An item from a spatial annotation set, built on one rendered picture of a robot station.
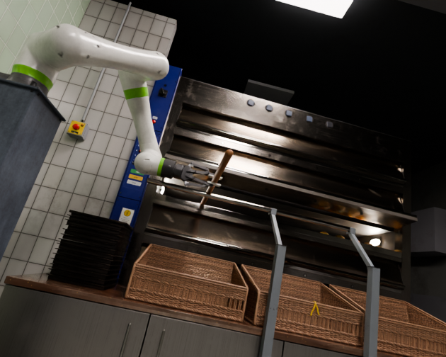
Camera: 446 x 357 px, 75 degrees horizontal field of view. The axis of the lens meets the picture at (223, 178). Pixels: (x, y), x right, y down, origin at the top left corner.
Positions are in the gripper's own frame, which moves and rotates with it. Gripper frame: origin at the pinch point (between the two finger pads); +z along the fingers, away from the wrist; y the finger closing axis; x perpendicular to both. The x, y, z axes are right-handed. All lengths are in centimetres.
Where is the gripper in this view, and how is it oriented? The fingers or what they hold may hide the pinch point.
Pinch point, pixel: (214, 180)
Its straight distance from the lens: 144.7
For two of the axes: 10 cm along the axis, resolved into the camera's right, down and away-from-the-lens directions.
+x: 1.7, -2.8, -9.5
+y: -2.1, 9.3, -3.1
